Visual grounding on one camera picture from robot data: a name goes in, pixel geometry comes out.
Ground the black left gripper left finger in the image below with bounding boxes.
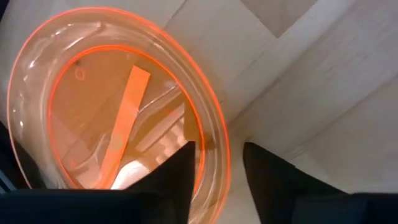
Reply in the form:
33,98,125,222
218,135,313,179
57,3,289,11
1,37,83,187
0,141,197,224

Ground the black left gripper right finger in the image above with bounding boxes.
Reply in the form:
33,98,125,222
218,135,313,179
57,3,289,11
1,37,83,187
243,142,398,224

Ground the clear orange plastic plate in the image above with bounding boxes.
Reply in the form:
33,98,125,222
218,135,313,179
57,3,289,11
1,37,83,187
6,6,231,224

